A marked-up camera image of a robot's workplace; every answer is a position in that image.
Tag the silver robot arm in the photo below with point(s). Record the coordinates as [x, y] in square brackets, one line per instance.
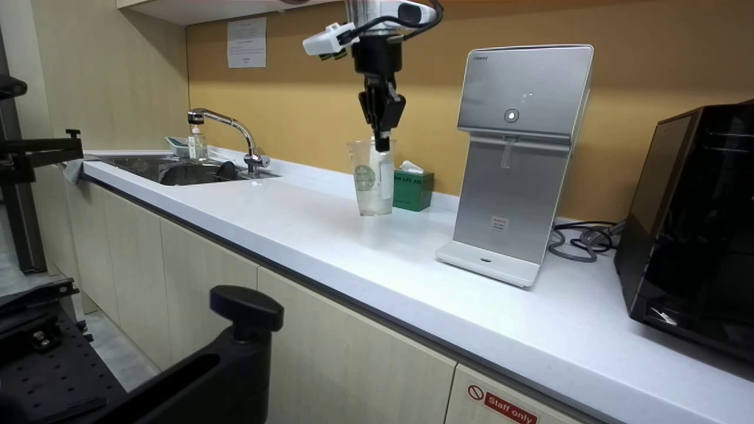
[397, 20]

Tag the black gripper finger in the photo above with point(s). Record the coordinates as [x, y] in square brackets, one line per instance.
[390, 109]
[368, 109]

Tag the paper notice on wall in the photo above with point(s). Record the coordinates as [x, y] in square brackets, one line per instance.
[247, 44]

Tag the chrome sink faucet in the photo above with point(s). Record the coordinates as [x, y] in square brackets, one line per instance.
[254, 157]

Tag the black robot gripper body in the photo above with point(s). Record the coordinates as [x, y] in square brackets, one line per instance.
[377, 59]

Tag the clear soap bottle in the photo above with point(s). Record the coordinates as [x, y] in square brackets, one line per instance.
[195, 144]

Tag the black metal stand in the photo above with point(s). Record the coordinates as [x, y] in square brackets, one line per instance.
[19, 159]

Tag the beige cabinet door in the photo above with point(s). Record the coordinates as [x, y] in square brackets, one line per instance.
[333, 367]
[191, 266]

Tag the clear plastic Starbucks cup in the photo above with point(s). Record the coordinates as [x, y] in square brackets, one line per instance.
[374, 177]

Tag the stainless steel sink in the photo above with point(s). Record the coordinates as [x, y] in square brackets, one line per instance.
[183, 173]

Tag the white water dispenser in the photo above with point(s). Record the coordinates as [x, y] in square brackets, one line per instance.
[521, 109]

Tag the black coffee machine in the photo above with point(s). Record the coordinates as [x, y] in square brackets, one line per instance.
[686, 251]

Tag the red white warning sticker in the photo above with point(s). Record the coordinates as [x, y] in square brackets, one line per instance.
[501, 407]

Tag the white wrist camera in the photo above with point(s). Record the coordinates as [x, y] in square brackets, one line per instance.
[331, 40]

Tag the green tissue box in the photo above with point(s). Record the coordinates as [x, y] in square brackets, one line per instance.
[414, 186]

